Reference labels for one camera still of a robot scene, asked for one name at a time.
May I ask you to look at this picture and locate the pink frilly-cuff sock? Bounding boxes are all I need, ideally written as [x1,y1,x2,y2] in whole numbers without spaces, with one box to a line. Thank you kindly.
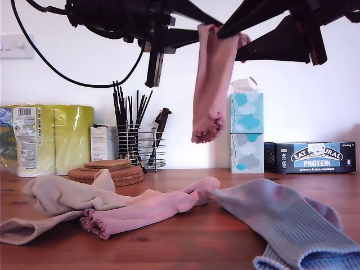
[79,176,221,241]
[191,24,252,145]

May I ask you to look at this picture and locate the light blue ribbed sock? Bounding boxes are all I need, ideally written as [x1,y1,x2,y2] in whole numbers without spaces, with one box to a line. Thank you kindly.
[252,197,360,270]
[214,178,359,267]

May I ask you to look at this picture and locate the beige sock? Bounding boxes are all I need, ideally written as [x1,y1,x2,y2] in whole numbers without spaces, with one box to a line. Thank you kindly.
[21,168,147,218]
[0,209,88,246]

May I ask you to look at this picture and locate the white tissue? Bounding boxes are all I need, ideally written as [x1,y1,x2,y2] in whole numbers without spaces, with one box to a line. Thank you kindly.
[229,76,260,95]

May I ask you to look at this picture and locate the turquoise cloud tissue box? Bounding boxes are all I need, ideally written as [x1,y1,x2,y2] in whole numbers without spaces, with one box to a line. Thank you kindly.
[229,92,265,134]

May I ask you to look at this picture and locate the grey cloud tissue box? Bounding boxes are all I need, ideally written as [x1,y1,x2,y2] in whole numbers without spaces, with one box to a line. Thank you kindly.
[229,132,265,174]

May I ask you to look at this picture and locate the black protein bar box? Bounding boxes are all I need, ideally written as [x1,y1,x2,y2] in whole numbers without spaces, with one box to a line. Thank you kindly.
[263,141,357,175]

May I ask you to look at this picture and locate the small white carton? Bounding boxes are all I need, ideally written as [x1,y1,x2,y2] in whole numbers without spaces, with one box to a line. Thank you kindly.
[89,124,119,163]

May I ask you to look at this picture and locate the square cork coaster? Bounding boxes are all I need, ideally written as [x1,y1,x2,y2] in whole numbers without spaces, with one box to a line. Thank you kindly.
[83,162,132,171]
[89,159,132,167]

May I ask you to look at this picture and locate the yellow-green kitchen roll pack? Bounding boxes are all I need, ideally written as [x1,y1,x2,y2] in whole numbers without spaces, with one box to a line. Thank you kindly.
[0,104,95,178]

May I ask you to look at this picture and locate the dark-handled knife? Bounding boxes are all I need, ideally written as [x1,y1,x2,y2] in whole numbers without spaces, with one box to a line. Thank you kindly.
[147,108,172,165]

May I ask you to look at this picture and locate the chrome wire utensil holder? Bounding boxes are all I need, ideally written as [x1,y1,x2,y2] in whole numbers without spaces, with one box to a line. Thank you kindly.
[116,120,167,172]

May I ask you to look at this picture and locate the white light switch plate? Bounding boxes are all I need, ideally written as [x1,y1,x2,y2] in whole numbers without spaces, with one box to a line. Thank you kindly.
[0,34,35,61]

